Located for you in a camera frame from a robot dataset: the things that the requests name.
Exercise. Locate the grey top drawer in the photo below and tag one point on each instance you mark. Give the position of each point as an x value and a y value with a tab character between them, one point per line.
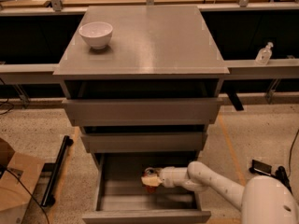
142	112

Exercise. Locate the red coke can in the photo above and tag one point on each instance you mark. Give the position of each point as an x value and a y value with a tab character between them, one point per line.
150	189

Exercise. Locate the clear sanitizer pump bottle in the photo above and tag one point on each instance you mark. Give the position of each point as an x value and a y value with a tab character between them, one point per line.
264	54

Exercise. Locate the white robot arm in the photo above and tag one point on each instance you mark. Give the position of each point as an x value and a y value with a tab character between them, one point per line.
263	200

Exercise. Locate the grey drawer cabinet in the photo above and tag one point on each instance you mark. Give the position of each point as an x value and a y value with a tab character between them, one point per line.
145	38

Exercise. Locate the brown cardboard box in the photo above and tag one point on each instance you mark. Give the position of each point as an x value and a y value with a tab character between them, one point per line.
17	183

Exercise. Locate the black bar stand right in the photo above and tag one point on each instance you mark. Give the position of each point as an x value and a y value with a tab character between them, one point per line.
281	175

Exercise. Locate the white ceramic bowl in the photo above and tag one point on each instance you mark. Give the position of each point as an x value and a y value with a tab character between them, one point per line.
96	34

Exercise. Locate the small black floor device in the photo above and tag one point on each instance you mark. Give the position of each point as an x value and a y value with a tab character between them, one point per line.
258	167

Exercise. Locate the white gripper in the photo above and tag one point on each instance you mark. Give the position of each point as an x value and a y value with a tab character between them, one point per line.
167	174

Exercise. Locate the grey metal rail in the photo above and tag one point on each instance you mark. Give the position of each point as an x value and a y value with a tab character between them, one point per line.
227	70

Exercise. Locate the grey open bottom drawer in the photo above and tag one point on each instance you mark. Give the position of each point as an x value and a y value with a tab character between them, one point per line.
120	197

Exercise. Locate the black bar stand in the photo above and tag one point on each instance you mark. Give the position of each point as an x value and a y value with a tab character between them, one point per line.
54	169
281	175

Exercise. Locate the black bar stand left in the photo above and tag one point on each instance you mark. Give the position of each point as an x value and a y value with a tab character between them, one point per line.
54	169

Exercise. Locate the grey middle drawer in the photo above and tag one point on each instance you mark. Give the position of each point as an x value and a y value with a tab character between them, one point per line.
143	142

